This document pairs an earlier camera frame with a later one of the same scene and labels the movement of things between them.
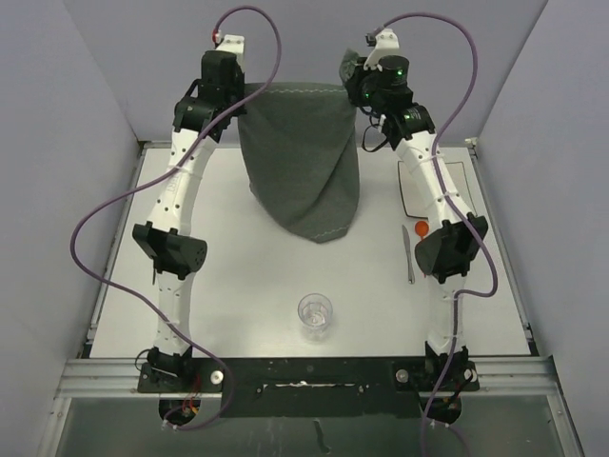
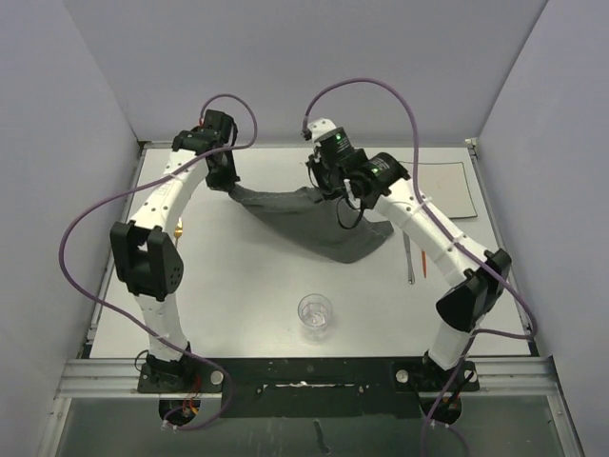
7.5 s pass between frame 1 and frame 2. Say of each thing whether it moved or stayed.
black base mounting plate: stayed
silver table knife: stayed
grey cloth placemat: moved
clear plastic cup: stayed
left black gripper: moved
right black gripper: moved
